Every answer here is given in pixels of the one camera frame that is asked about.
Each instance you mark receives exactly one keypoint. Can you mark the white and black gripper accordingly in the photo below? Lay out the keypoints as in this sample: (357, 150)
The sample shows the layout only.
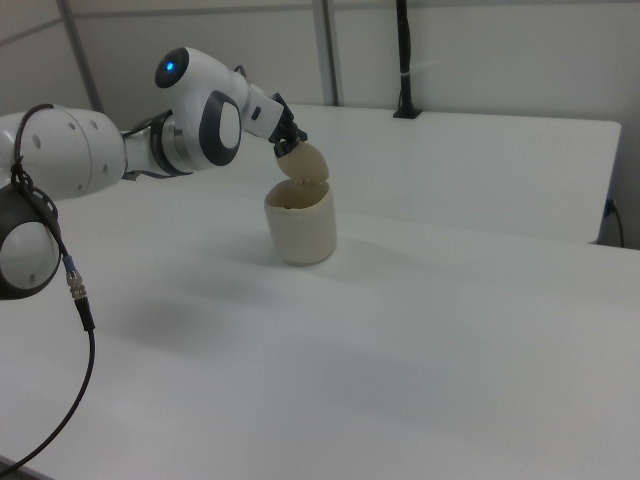
(265, 115)

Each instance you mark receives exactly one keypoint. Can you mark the beige trash bin lid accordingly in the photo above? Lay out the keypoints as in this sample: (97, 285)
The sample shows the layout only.
(305, 162)

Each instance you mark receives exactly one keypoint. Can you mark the beige lidded trash bin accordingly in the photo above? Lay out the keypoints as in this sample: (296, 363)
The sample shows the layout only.
(305, 230)

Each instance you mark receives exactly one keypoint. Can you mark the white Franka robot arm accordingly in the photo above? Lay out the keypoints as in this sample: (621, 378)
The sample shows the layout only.
(75, 150)

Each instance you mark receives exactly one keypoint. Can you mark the black clamped pole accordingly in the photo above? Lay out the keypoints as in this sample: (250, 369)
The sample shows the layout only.
(404, 50)

